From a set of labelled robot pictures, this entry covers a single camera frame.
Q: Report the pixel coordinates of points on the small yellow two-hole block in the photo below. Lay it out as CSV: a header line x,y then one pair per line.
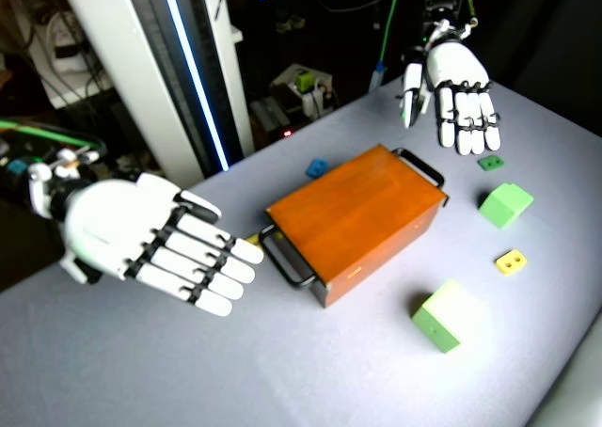
x,y
511,262

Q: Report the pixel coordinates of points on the small green two-hole block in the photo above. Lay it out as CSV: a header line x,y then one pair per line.
x,y
491,163

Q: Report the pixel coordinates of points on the light green cube block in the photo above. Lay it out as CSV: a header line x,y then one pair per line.
x,y
444,316

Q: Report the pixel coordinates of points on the white column with blue light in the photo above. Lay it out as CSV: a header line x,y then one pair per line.
x,y
155,69

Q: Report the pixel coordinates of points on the dark device with red light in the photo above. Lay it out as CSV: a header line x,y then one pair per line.
x,y
277,121

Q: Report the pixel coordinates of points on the light green house-shaped block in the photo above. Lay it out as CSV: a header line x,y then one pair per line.
x,y
504,206

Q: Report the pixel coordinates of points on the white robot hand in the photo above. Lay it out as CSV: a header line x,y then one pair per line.
x,y
454,65
103,225

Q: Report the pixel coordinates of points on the white power strip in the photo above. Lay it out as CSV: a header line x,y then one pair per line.
x,y
308,86

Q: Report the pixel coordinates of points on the grey table cloth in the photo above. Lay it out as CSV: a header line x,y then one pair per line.
x,y
301,352

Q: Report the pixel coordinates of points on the small blue two-hole block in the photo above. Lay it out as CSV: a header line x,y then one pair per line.
x,y
317,167

